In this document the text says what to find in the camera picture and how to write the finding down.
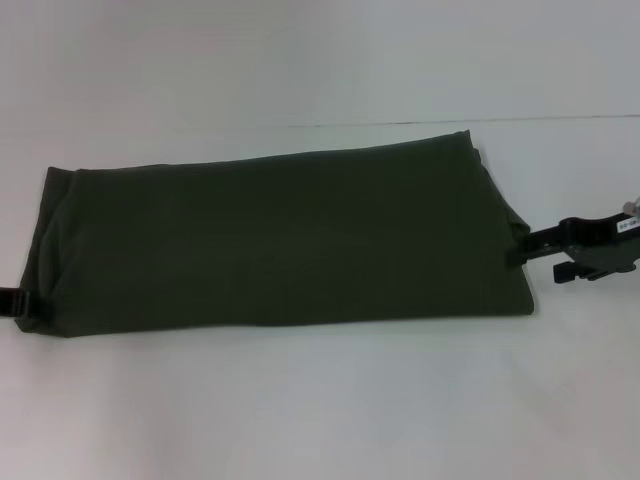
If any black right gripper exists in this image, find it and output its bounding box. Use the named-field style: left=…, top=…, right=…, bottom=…
left=505, top=212, right=640, bottom=285

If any dark green FREE t-shirt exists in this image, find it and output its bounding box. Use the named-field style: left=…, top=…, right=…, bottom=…
left=13, top=129, right=534, bottom=338

